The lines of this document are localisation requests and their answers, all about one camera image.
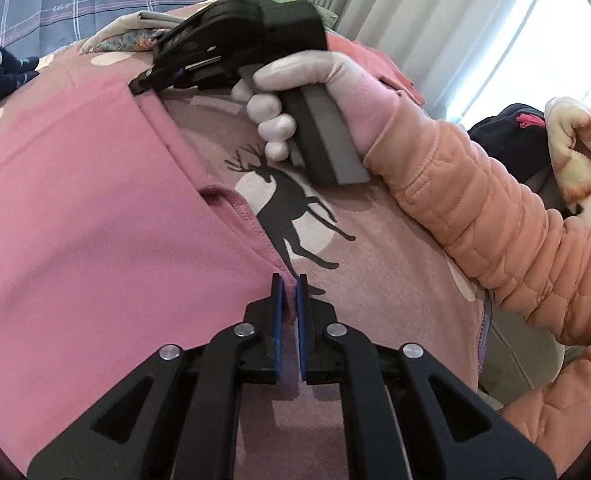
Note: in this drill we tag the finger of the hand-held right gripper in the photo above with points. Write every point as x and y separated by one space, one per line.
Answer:
150 80

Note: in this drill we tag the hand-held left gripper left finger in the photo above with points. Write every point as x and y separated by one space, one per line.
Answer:
277 330

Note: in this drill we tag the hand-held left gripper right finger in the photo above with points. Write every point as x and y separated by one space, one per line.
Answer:
303 330

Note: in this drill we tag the pink t-shirt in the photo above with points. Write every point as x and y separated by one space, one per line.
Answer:
100 210

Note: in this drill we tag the person's right hand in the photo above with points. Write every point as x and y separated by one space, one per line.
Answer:
335 80

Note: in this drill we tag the floral folded garment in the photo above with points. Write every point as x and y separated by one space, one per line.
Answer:
125 40

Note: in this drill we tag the pink polka dot bed sheet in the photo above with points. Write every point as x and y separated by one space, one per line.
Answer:
375 280

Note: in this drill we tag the pale pleated curtain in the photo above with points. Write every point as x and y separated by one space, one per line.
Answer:
450 25

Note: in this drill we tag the dark garment with pink trim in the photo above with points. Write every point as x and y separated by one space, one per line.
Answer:
505 135

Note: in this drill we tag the peach quilted jacket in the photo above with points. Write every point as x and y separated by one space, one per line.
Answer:
565 410

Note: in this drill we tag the cream plush blanket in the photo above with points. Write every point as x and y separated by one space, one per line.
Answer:
580 160

